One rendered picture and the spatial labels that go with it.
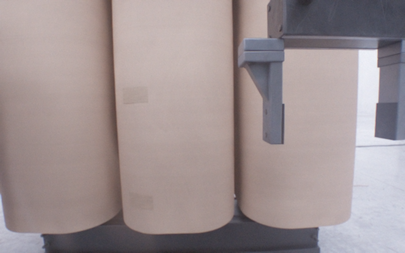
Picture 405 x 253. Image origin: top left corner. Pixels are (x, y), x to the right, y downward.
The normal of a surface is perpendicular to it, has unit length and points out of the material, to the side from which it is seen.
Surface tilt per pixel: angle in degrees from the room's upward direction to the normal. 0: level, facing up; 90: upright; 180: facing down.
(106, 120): 90
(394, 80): 90
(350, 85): 90
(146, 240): 90
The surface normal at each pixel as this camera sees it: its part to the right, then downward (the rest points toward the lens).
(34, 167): 0.02, 0.09
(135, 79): -0.22, 0.09
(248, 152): -0.90, 0.06
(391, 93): -1.00, 0.02
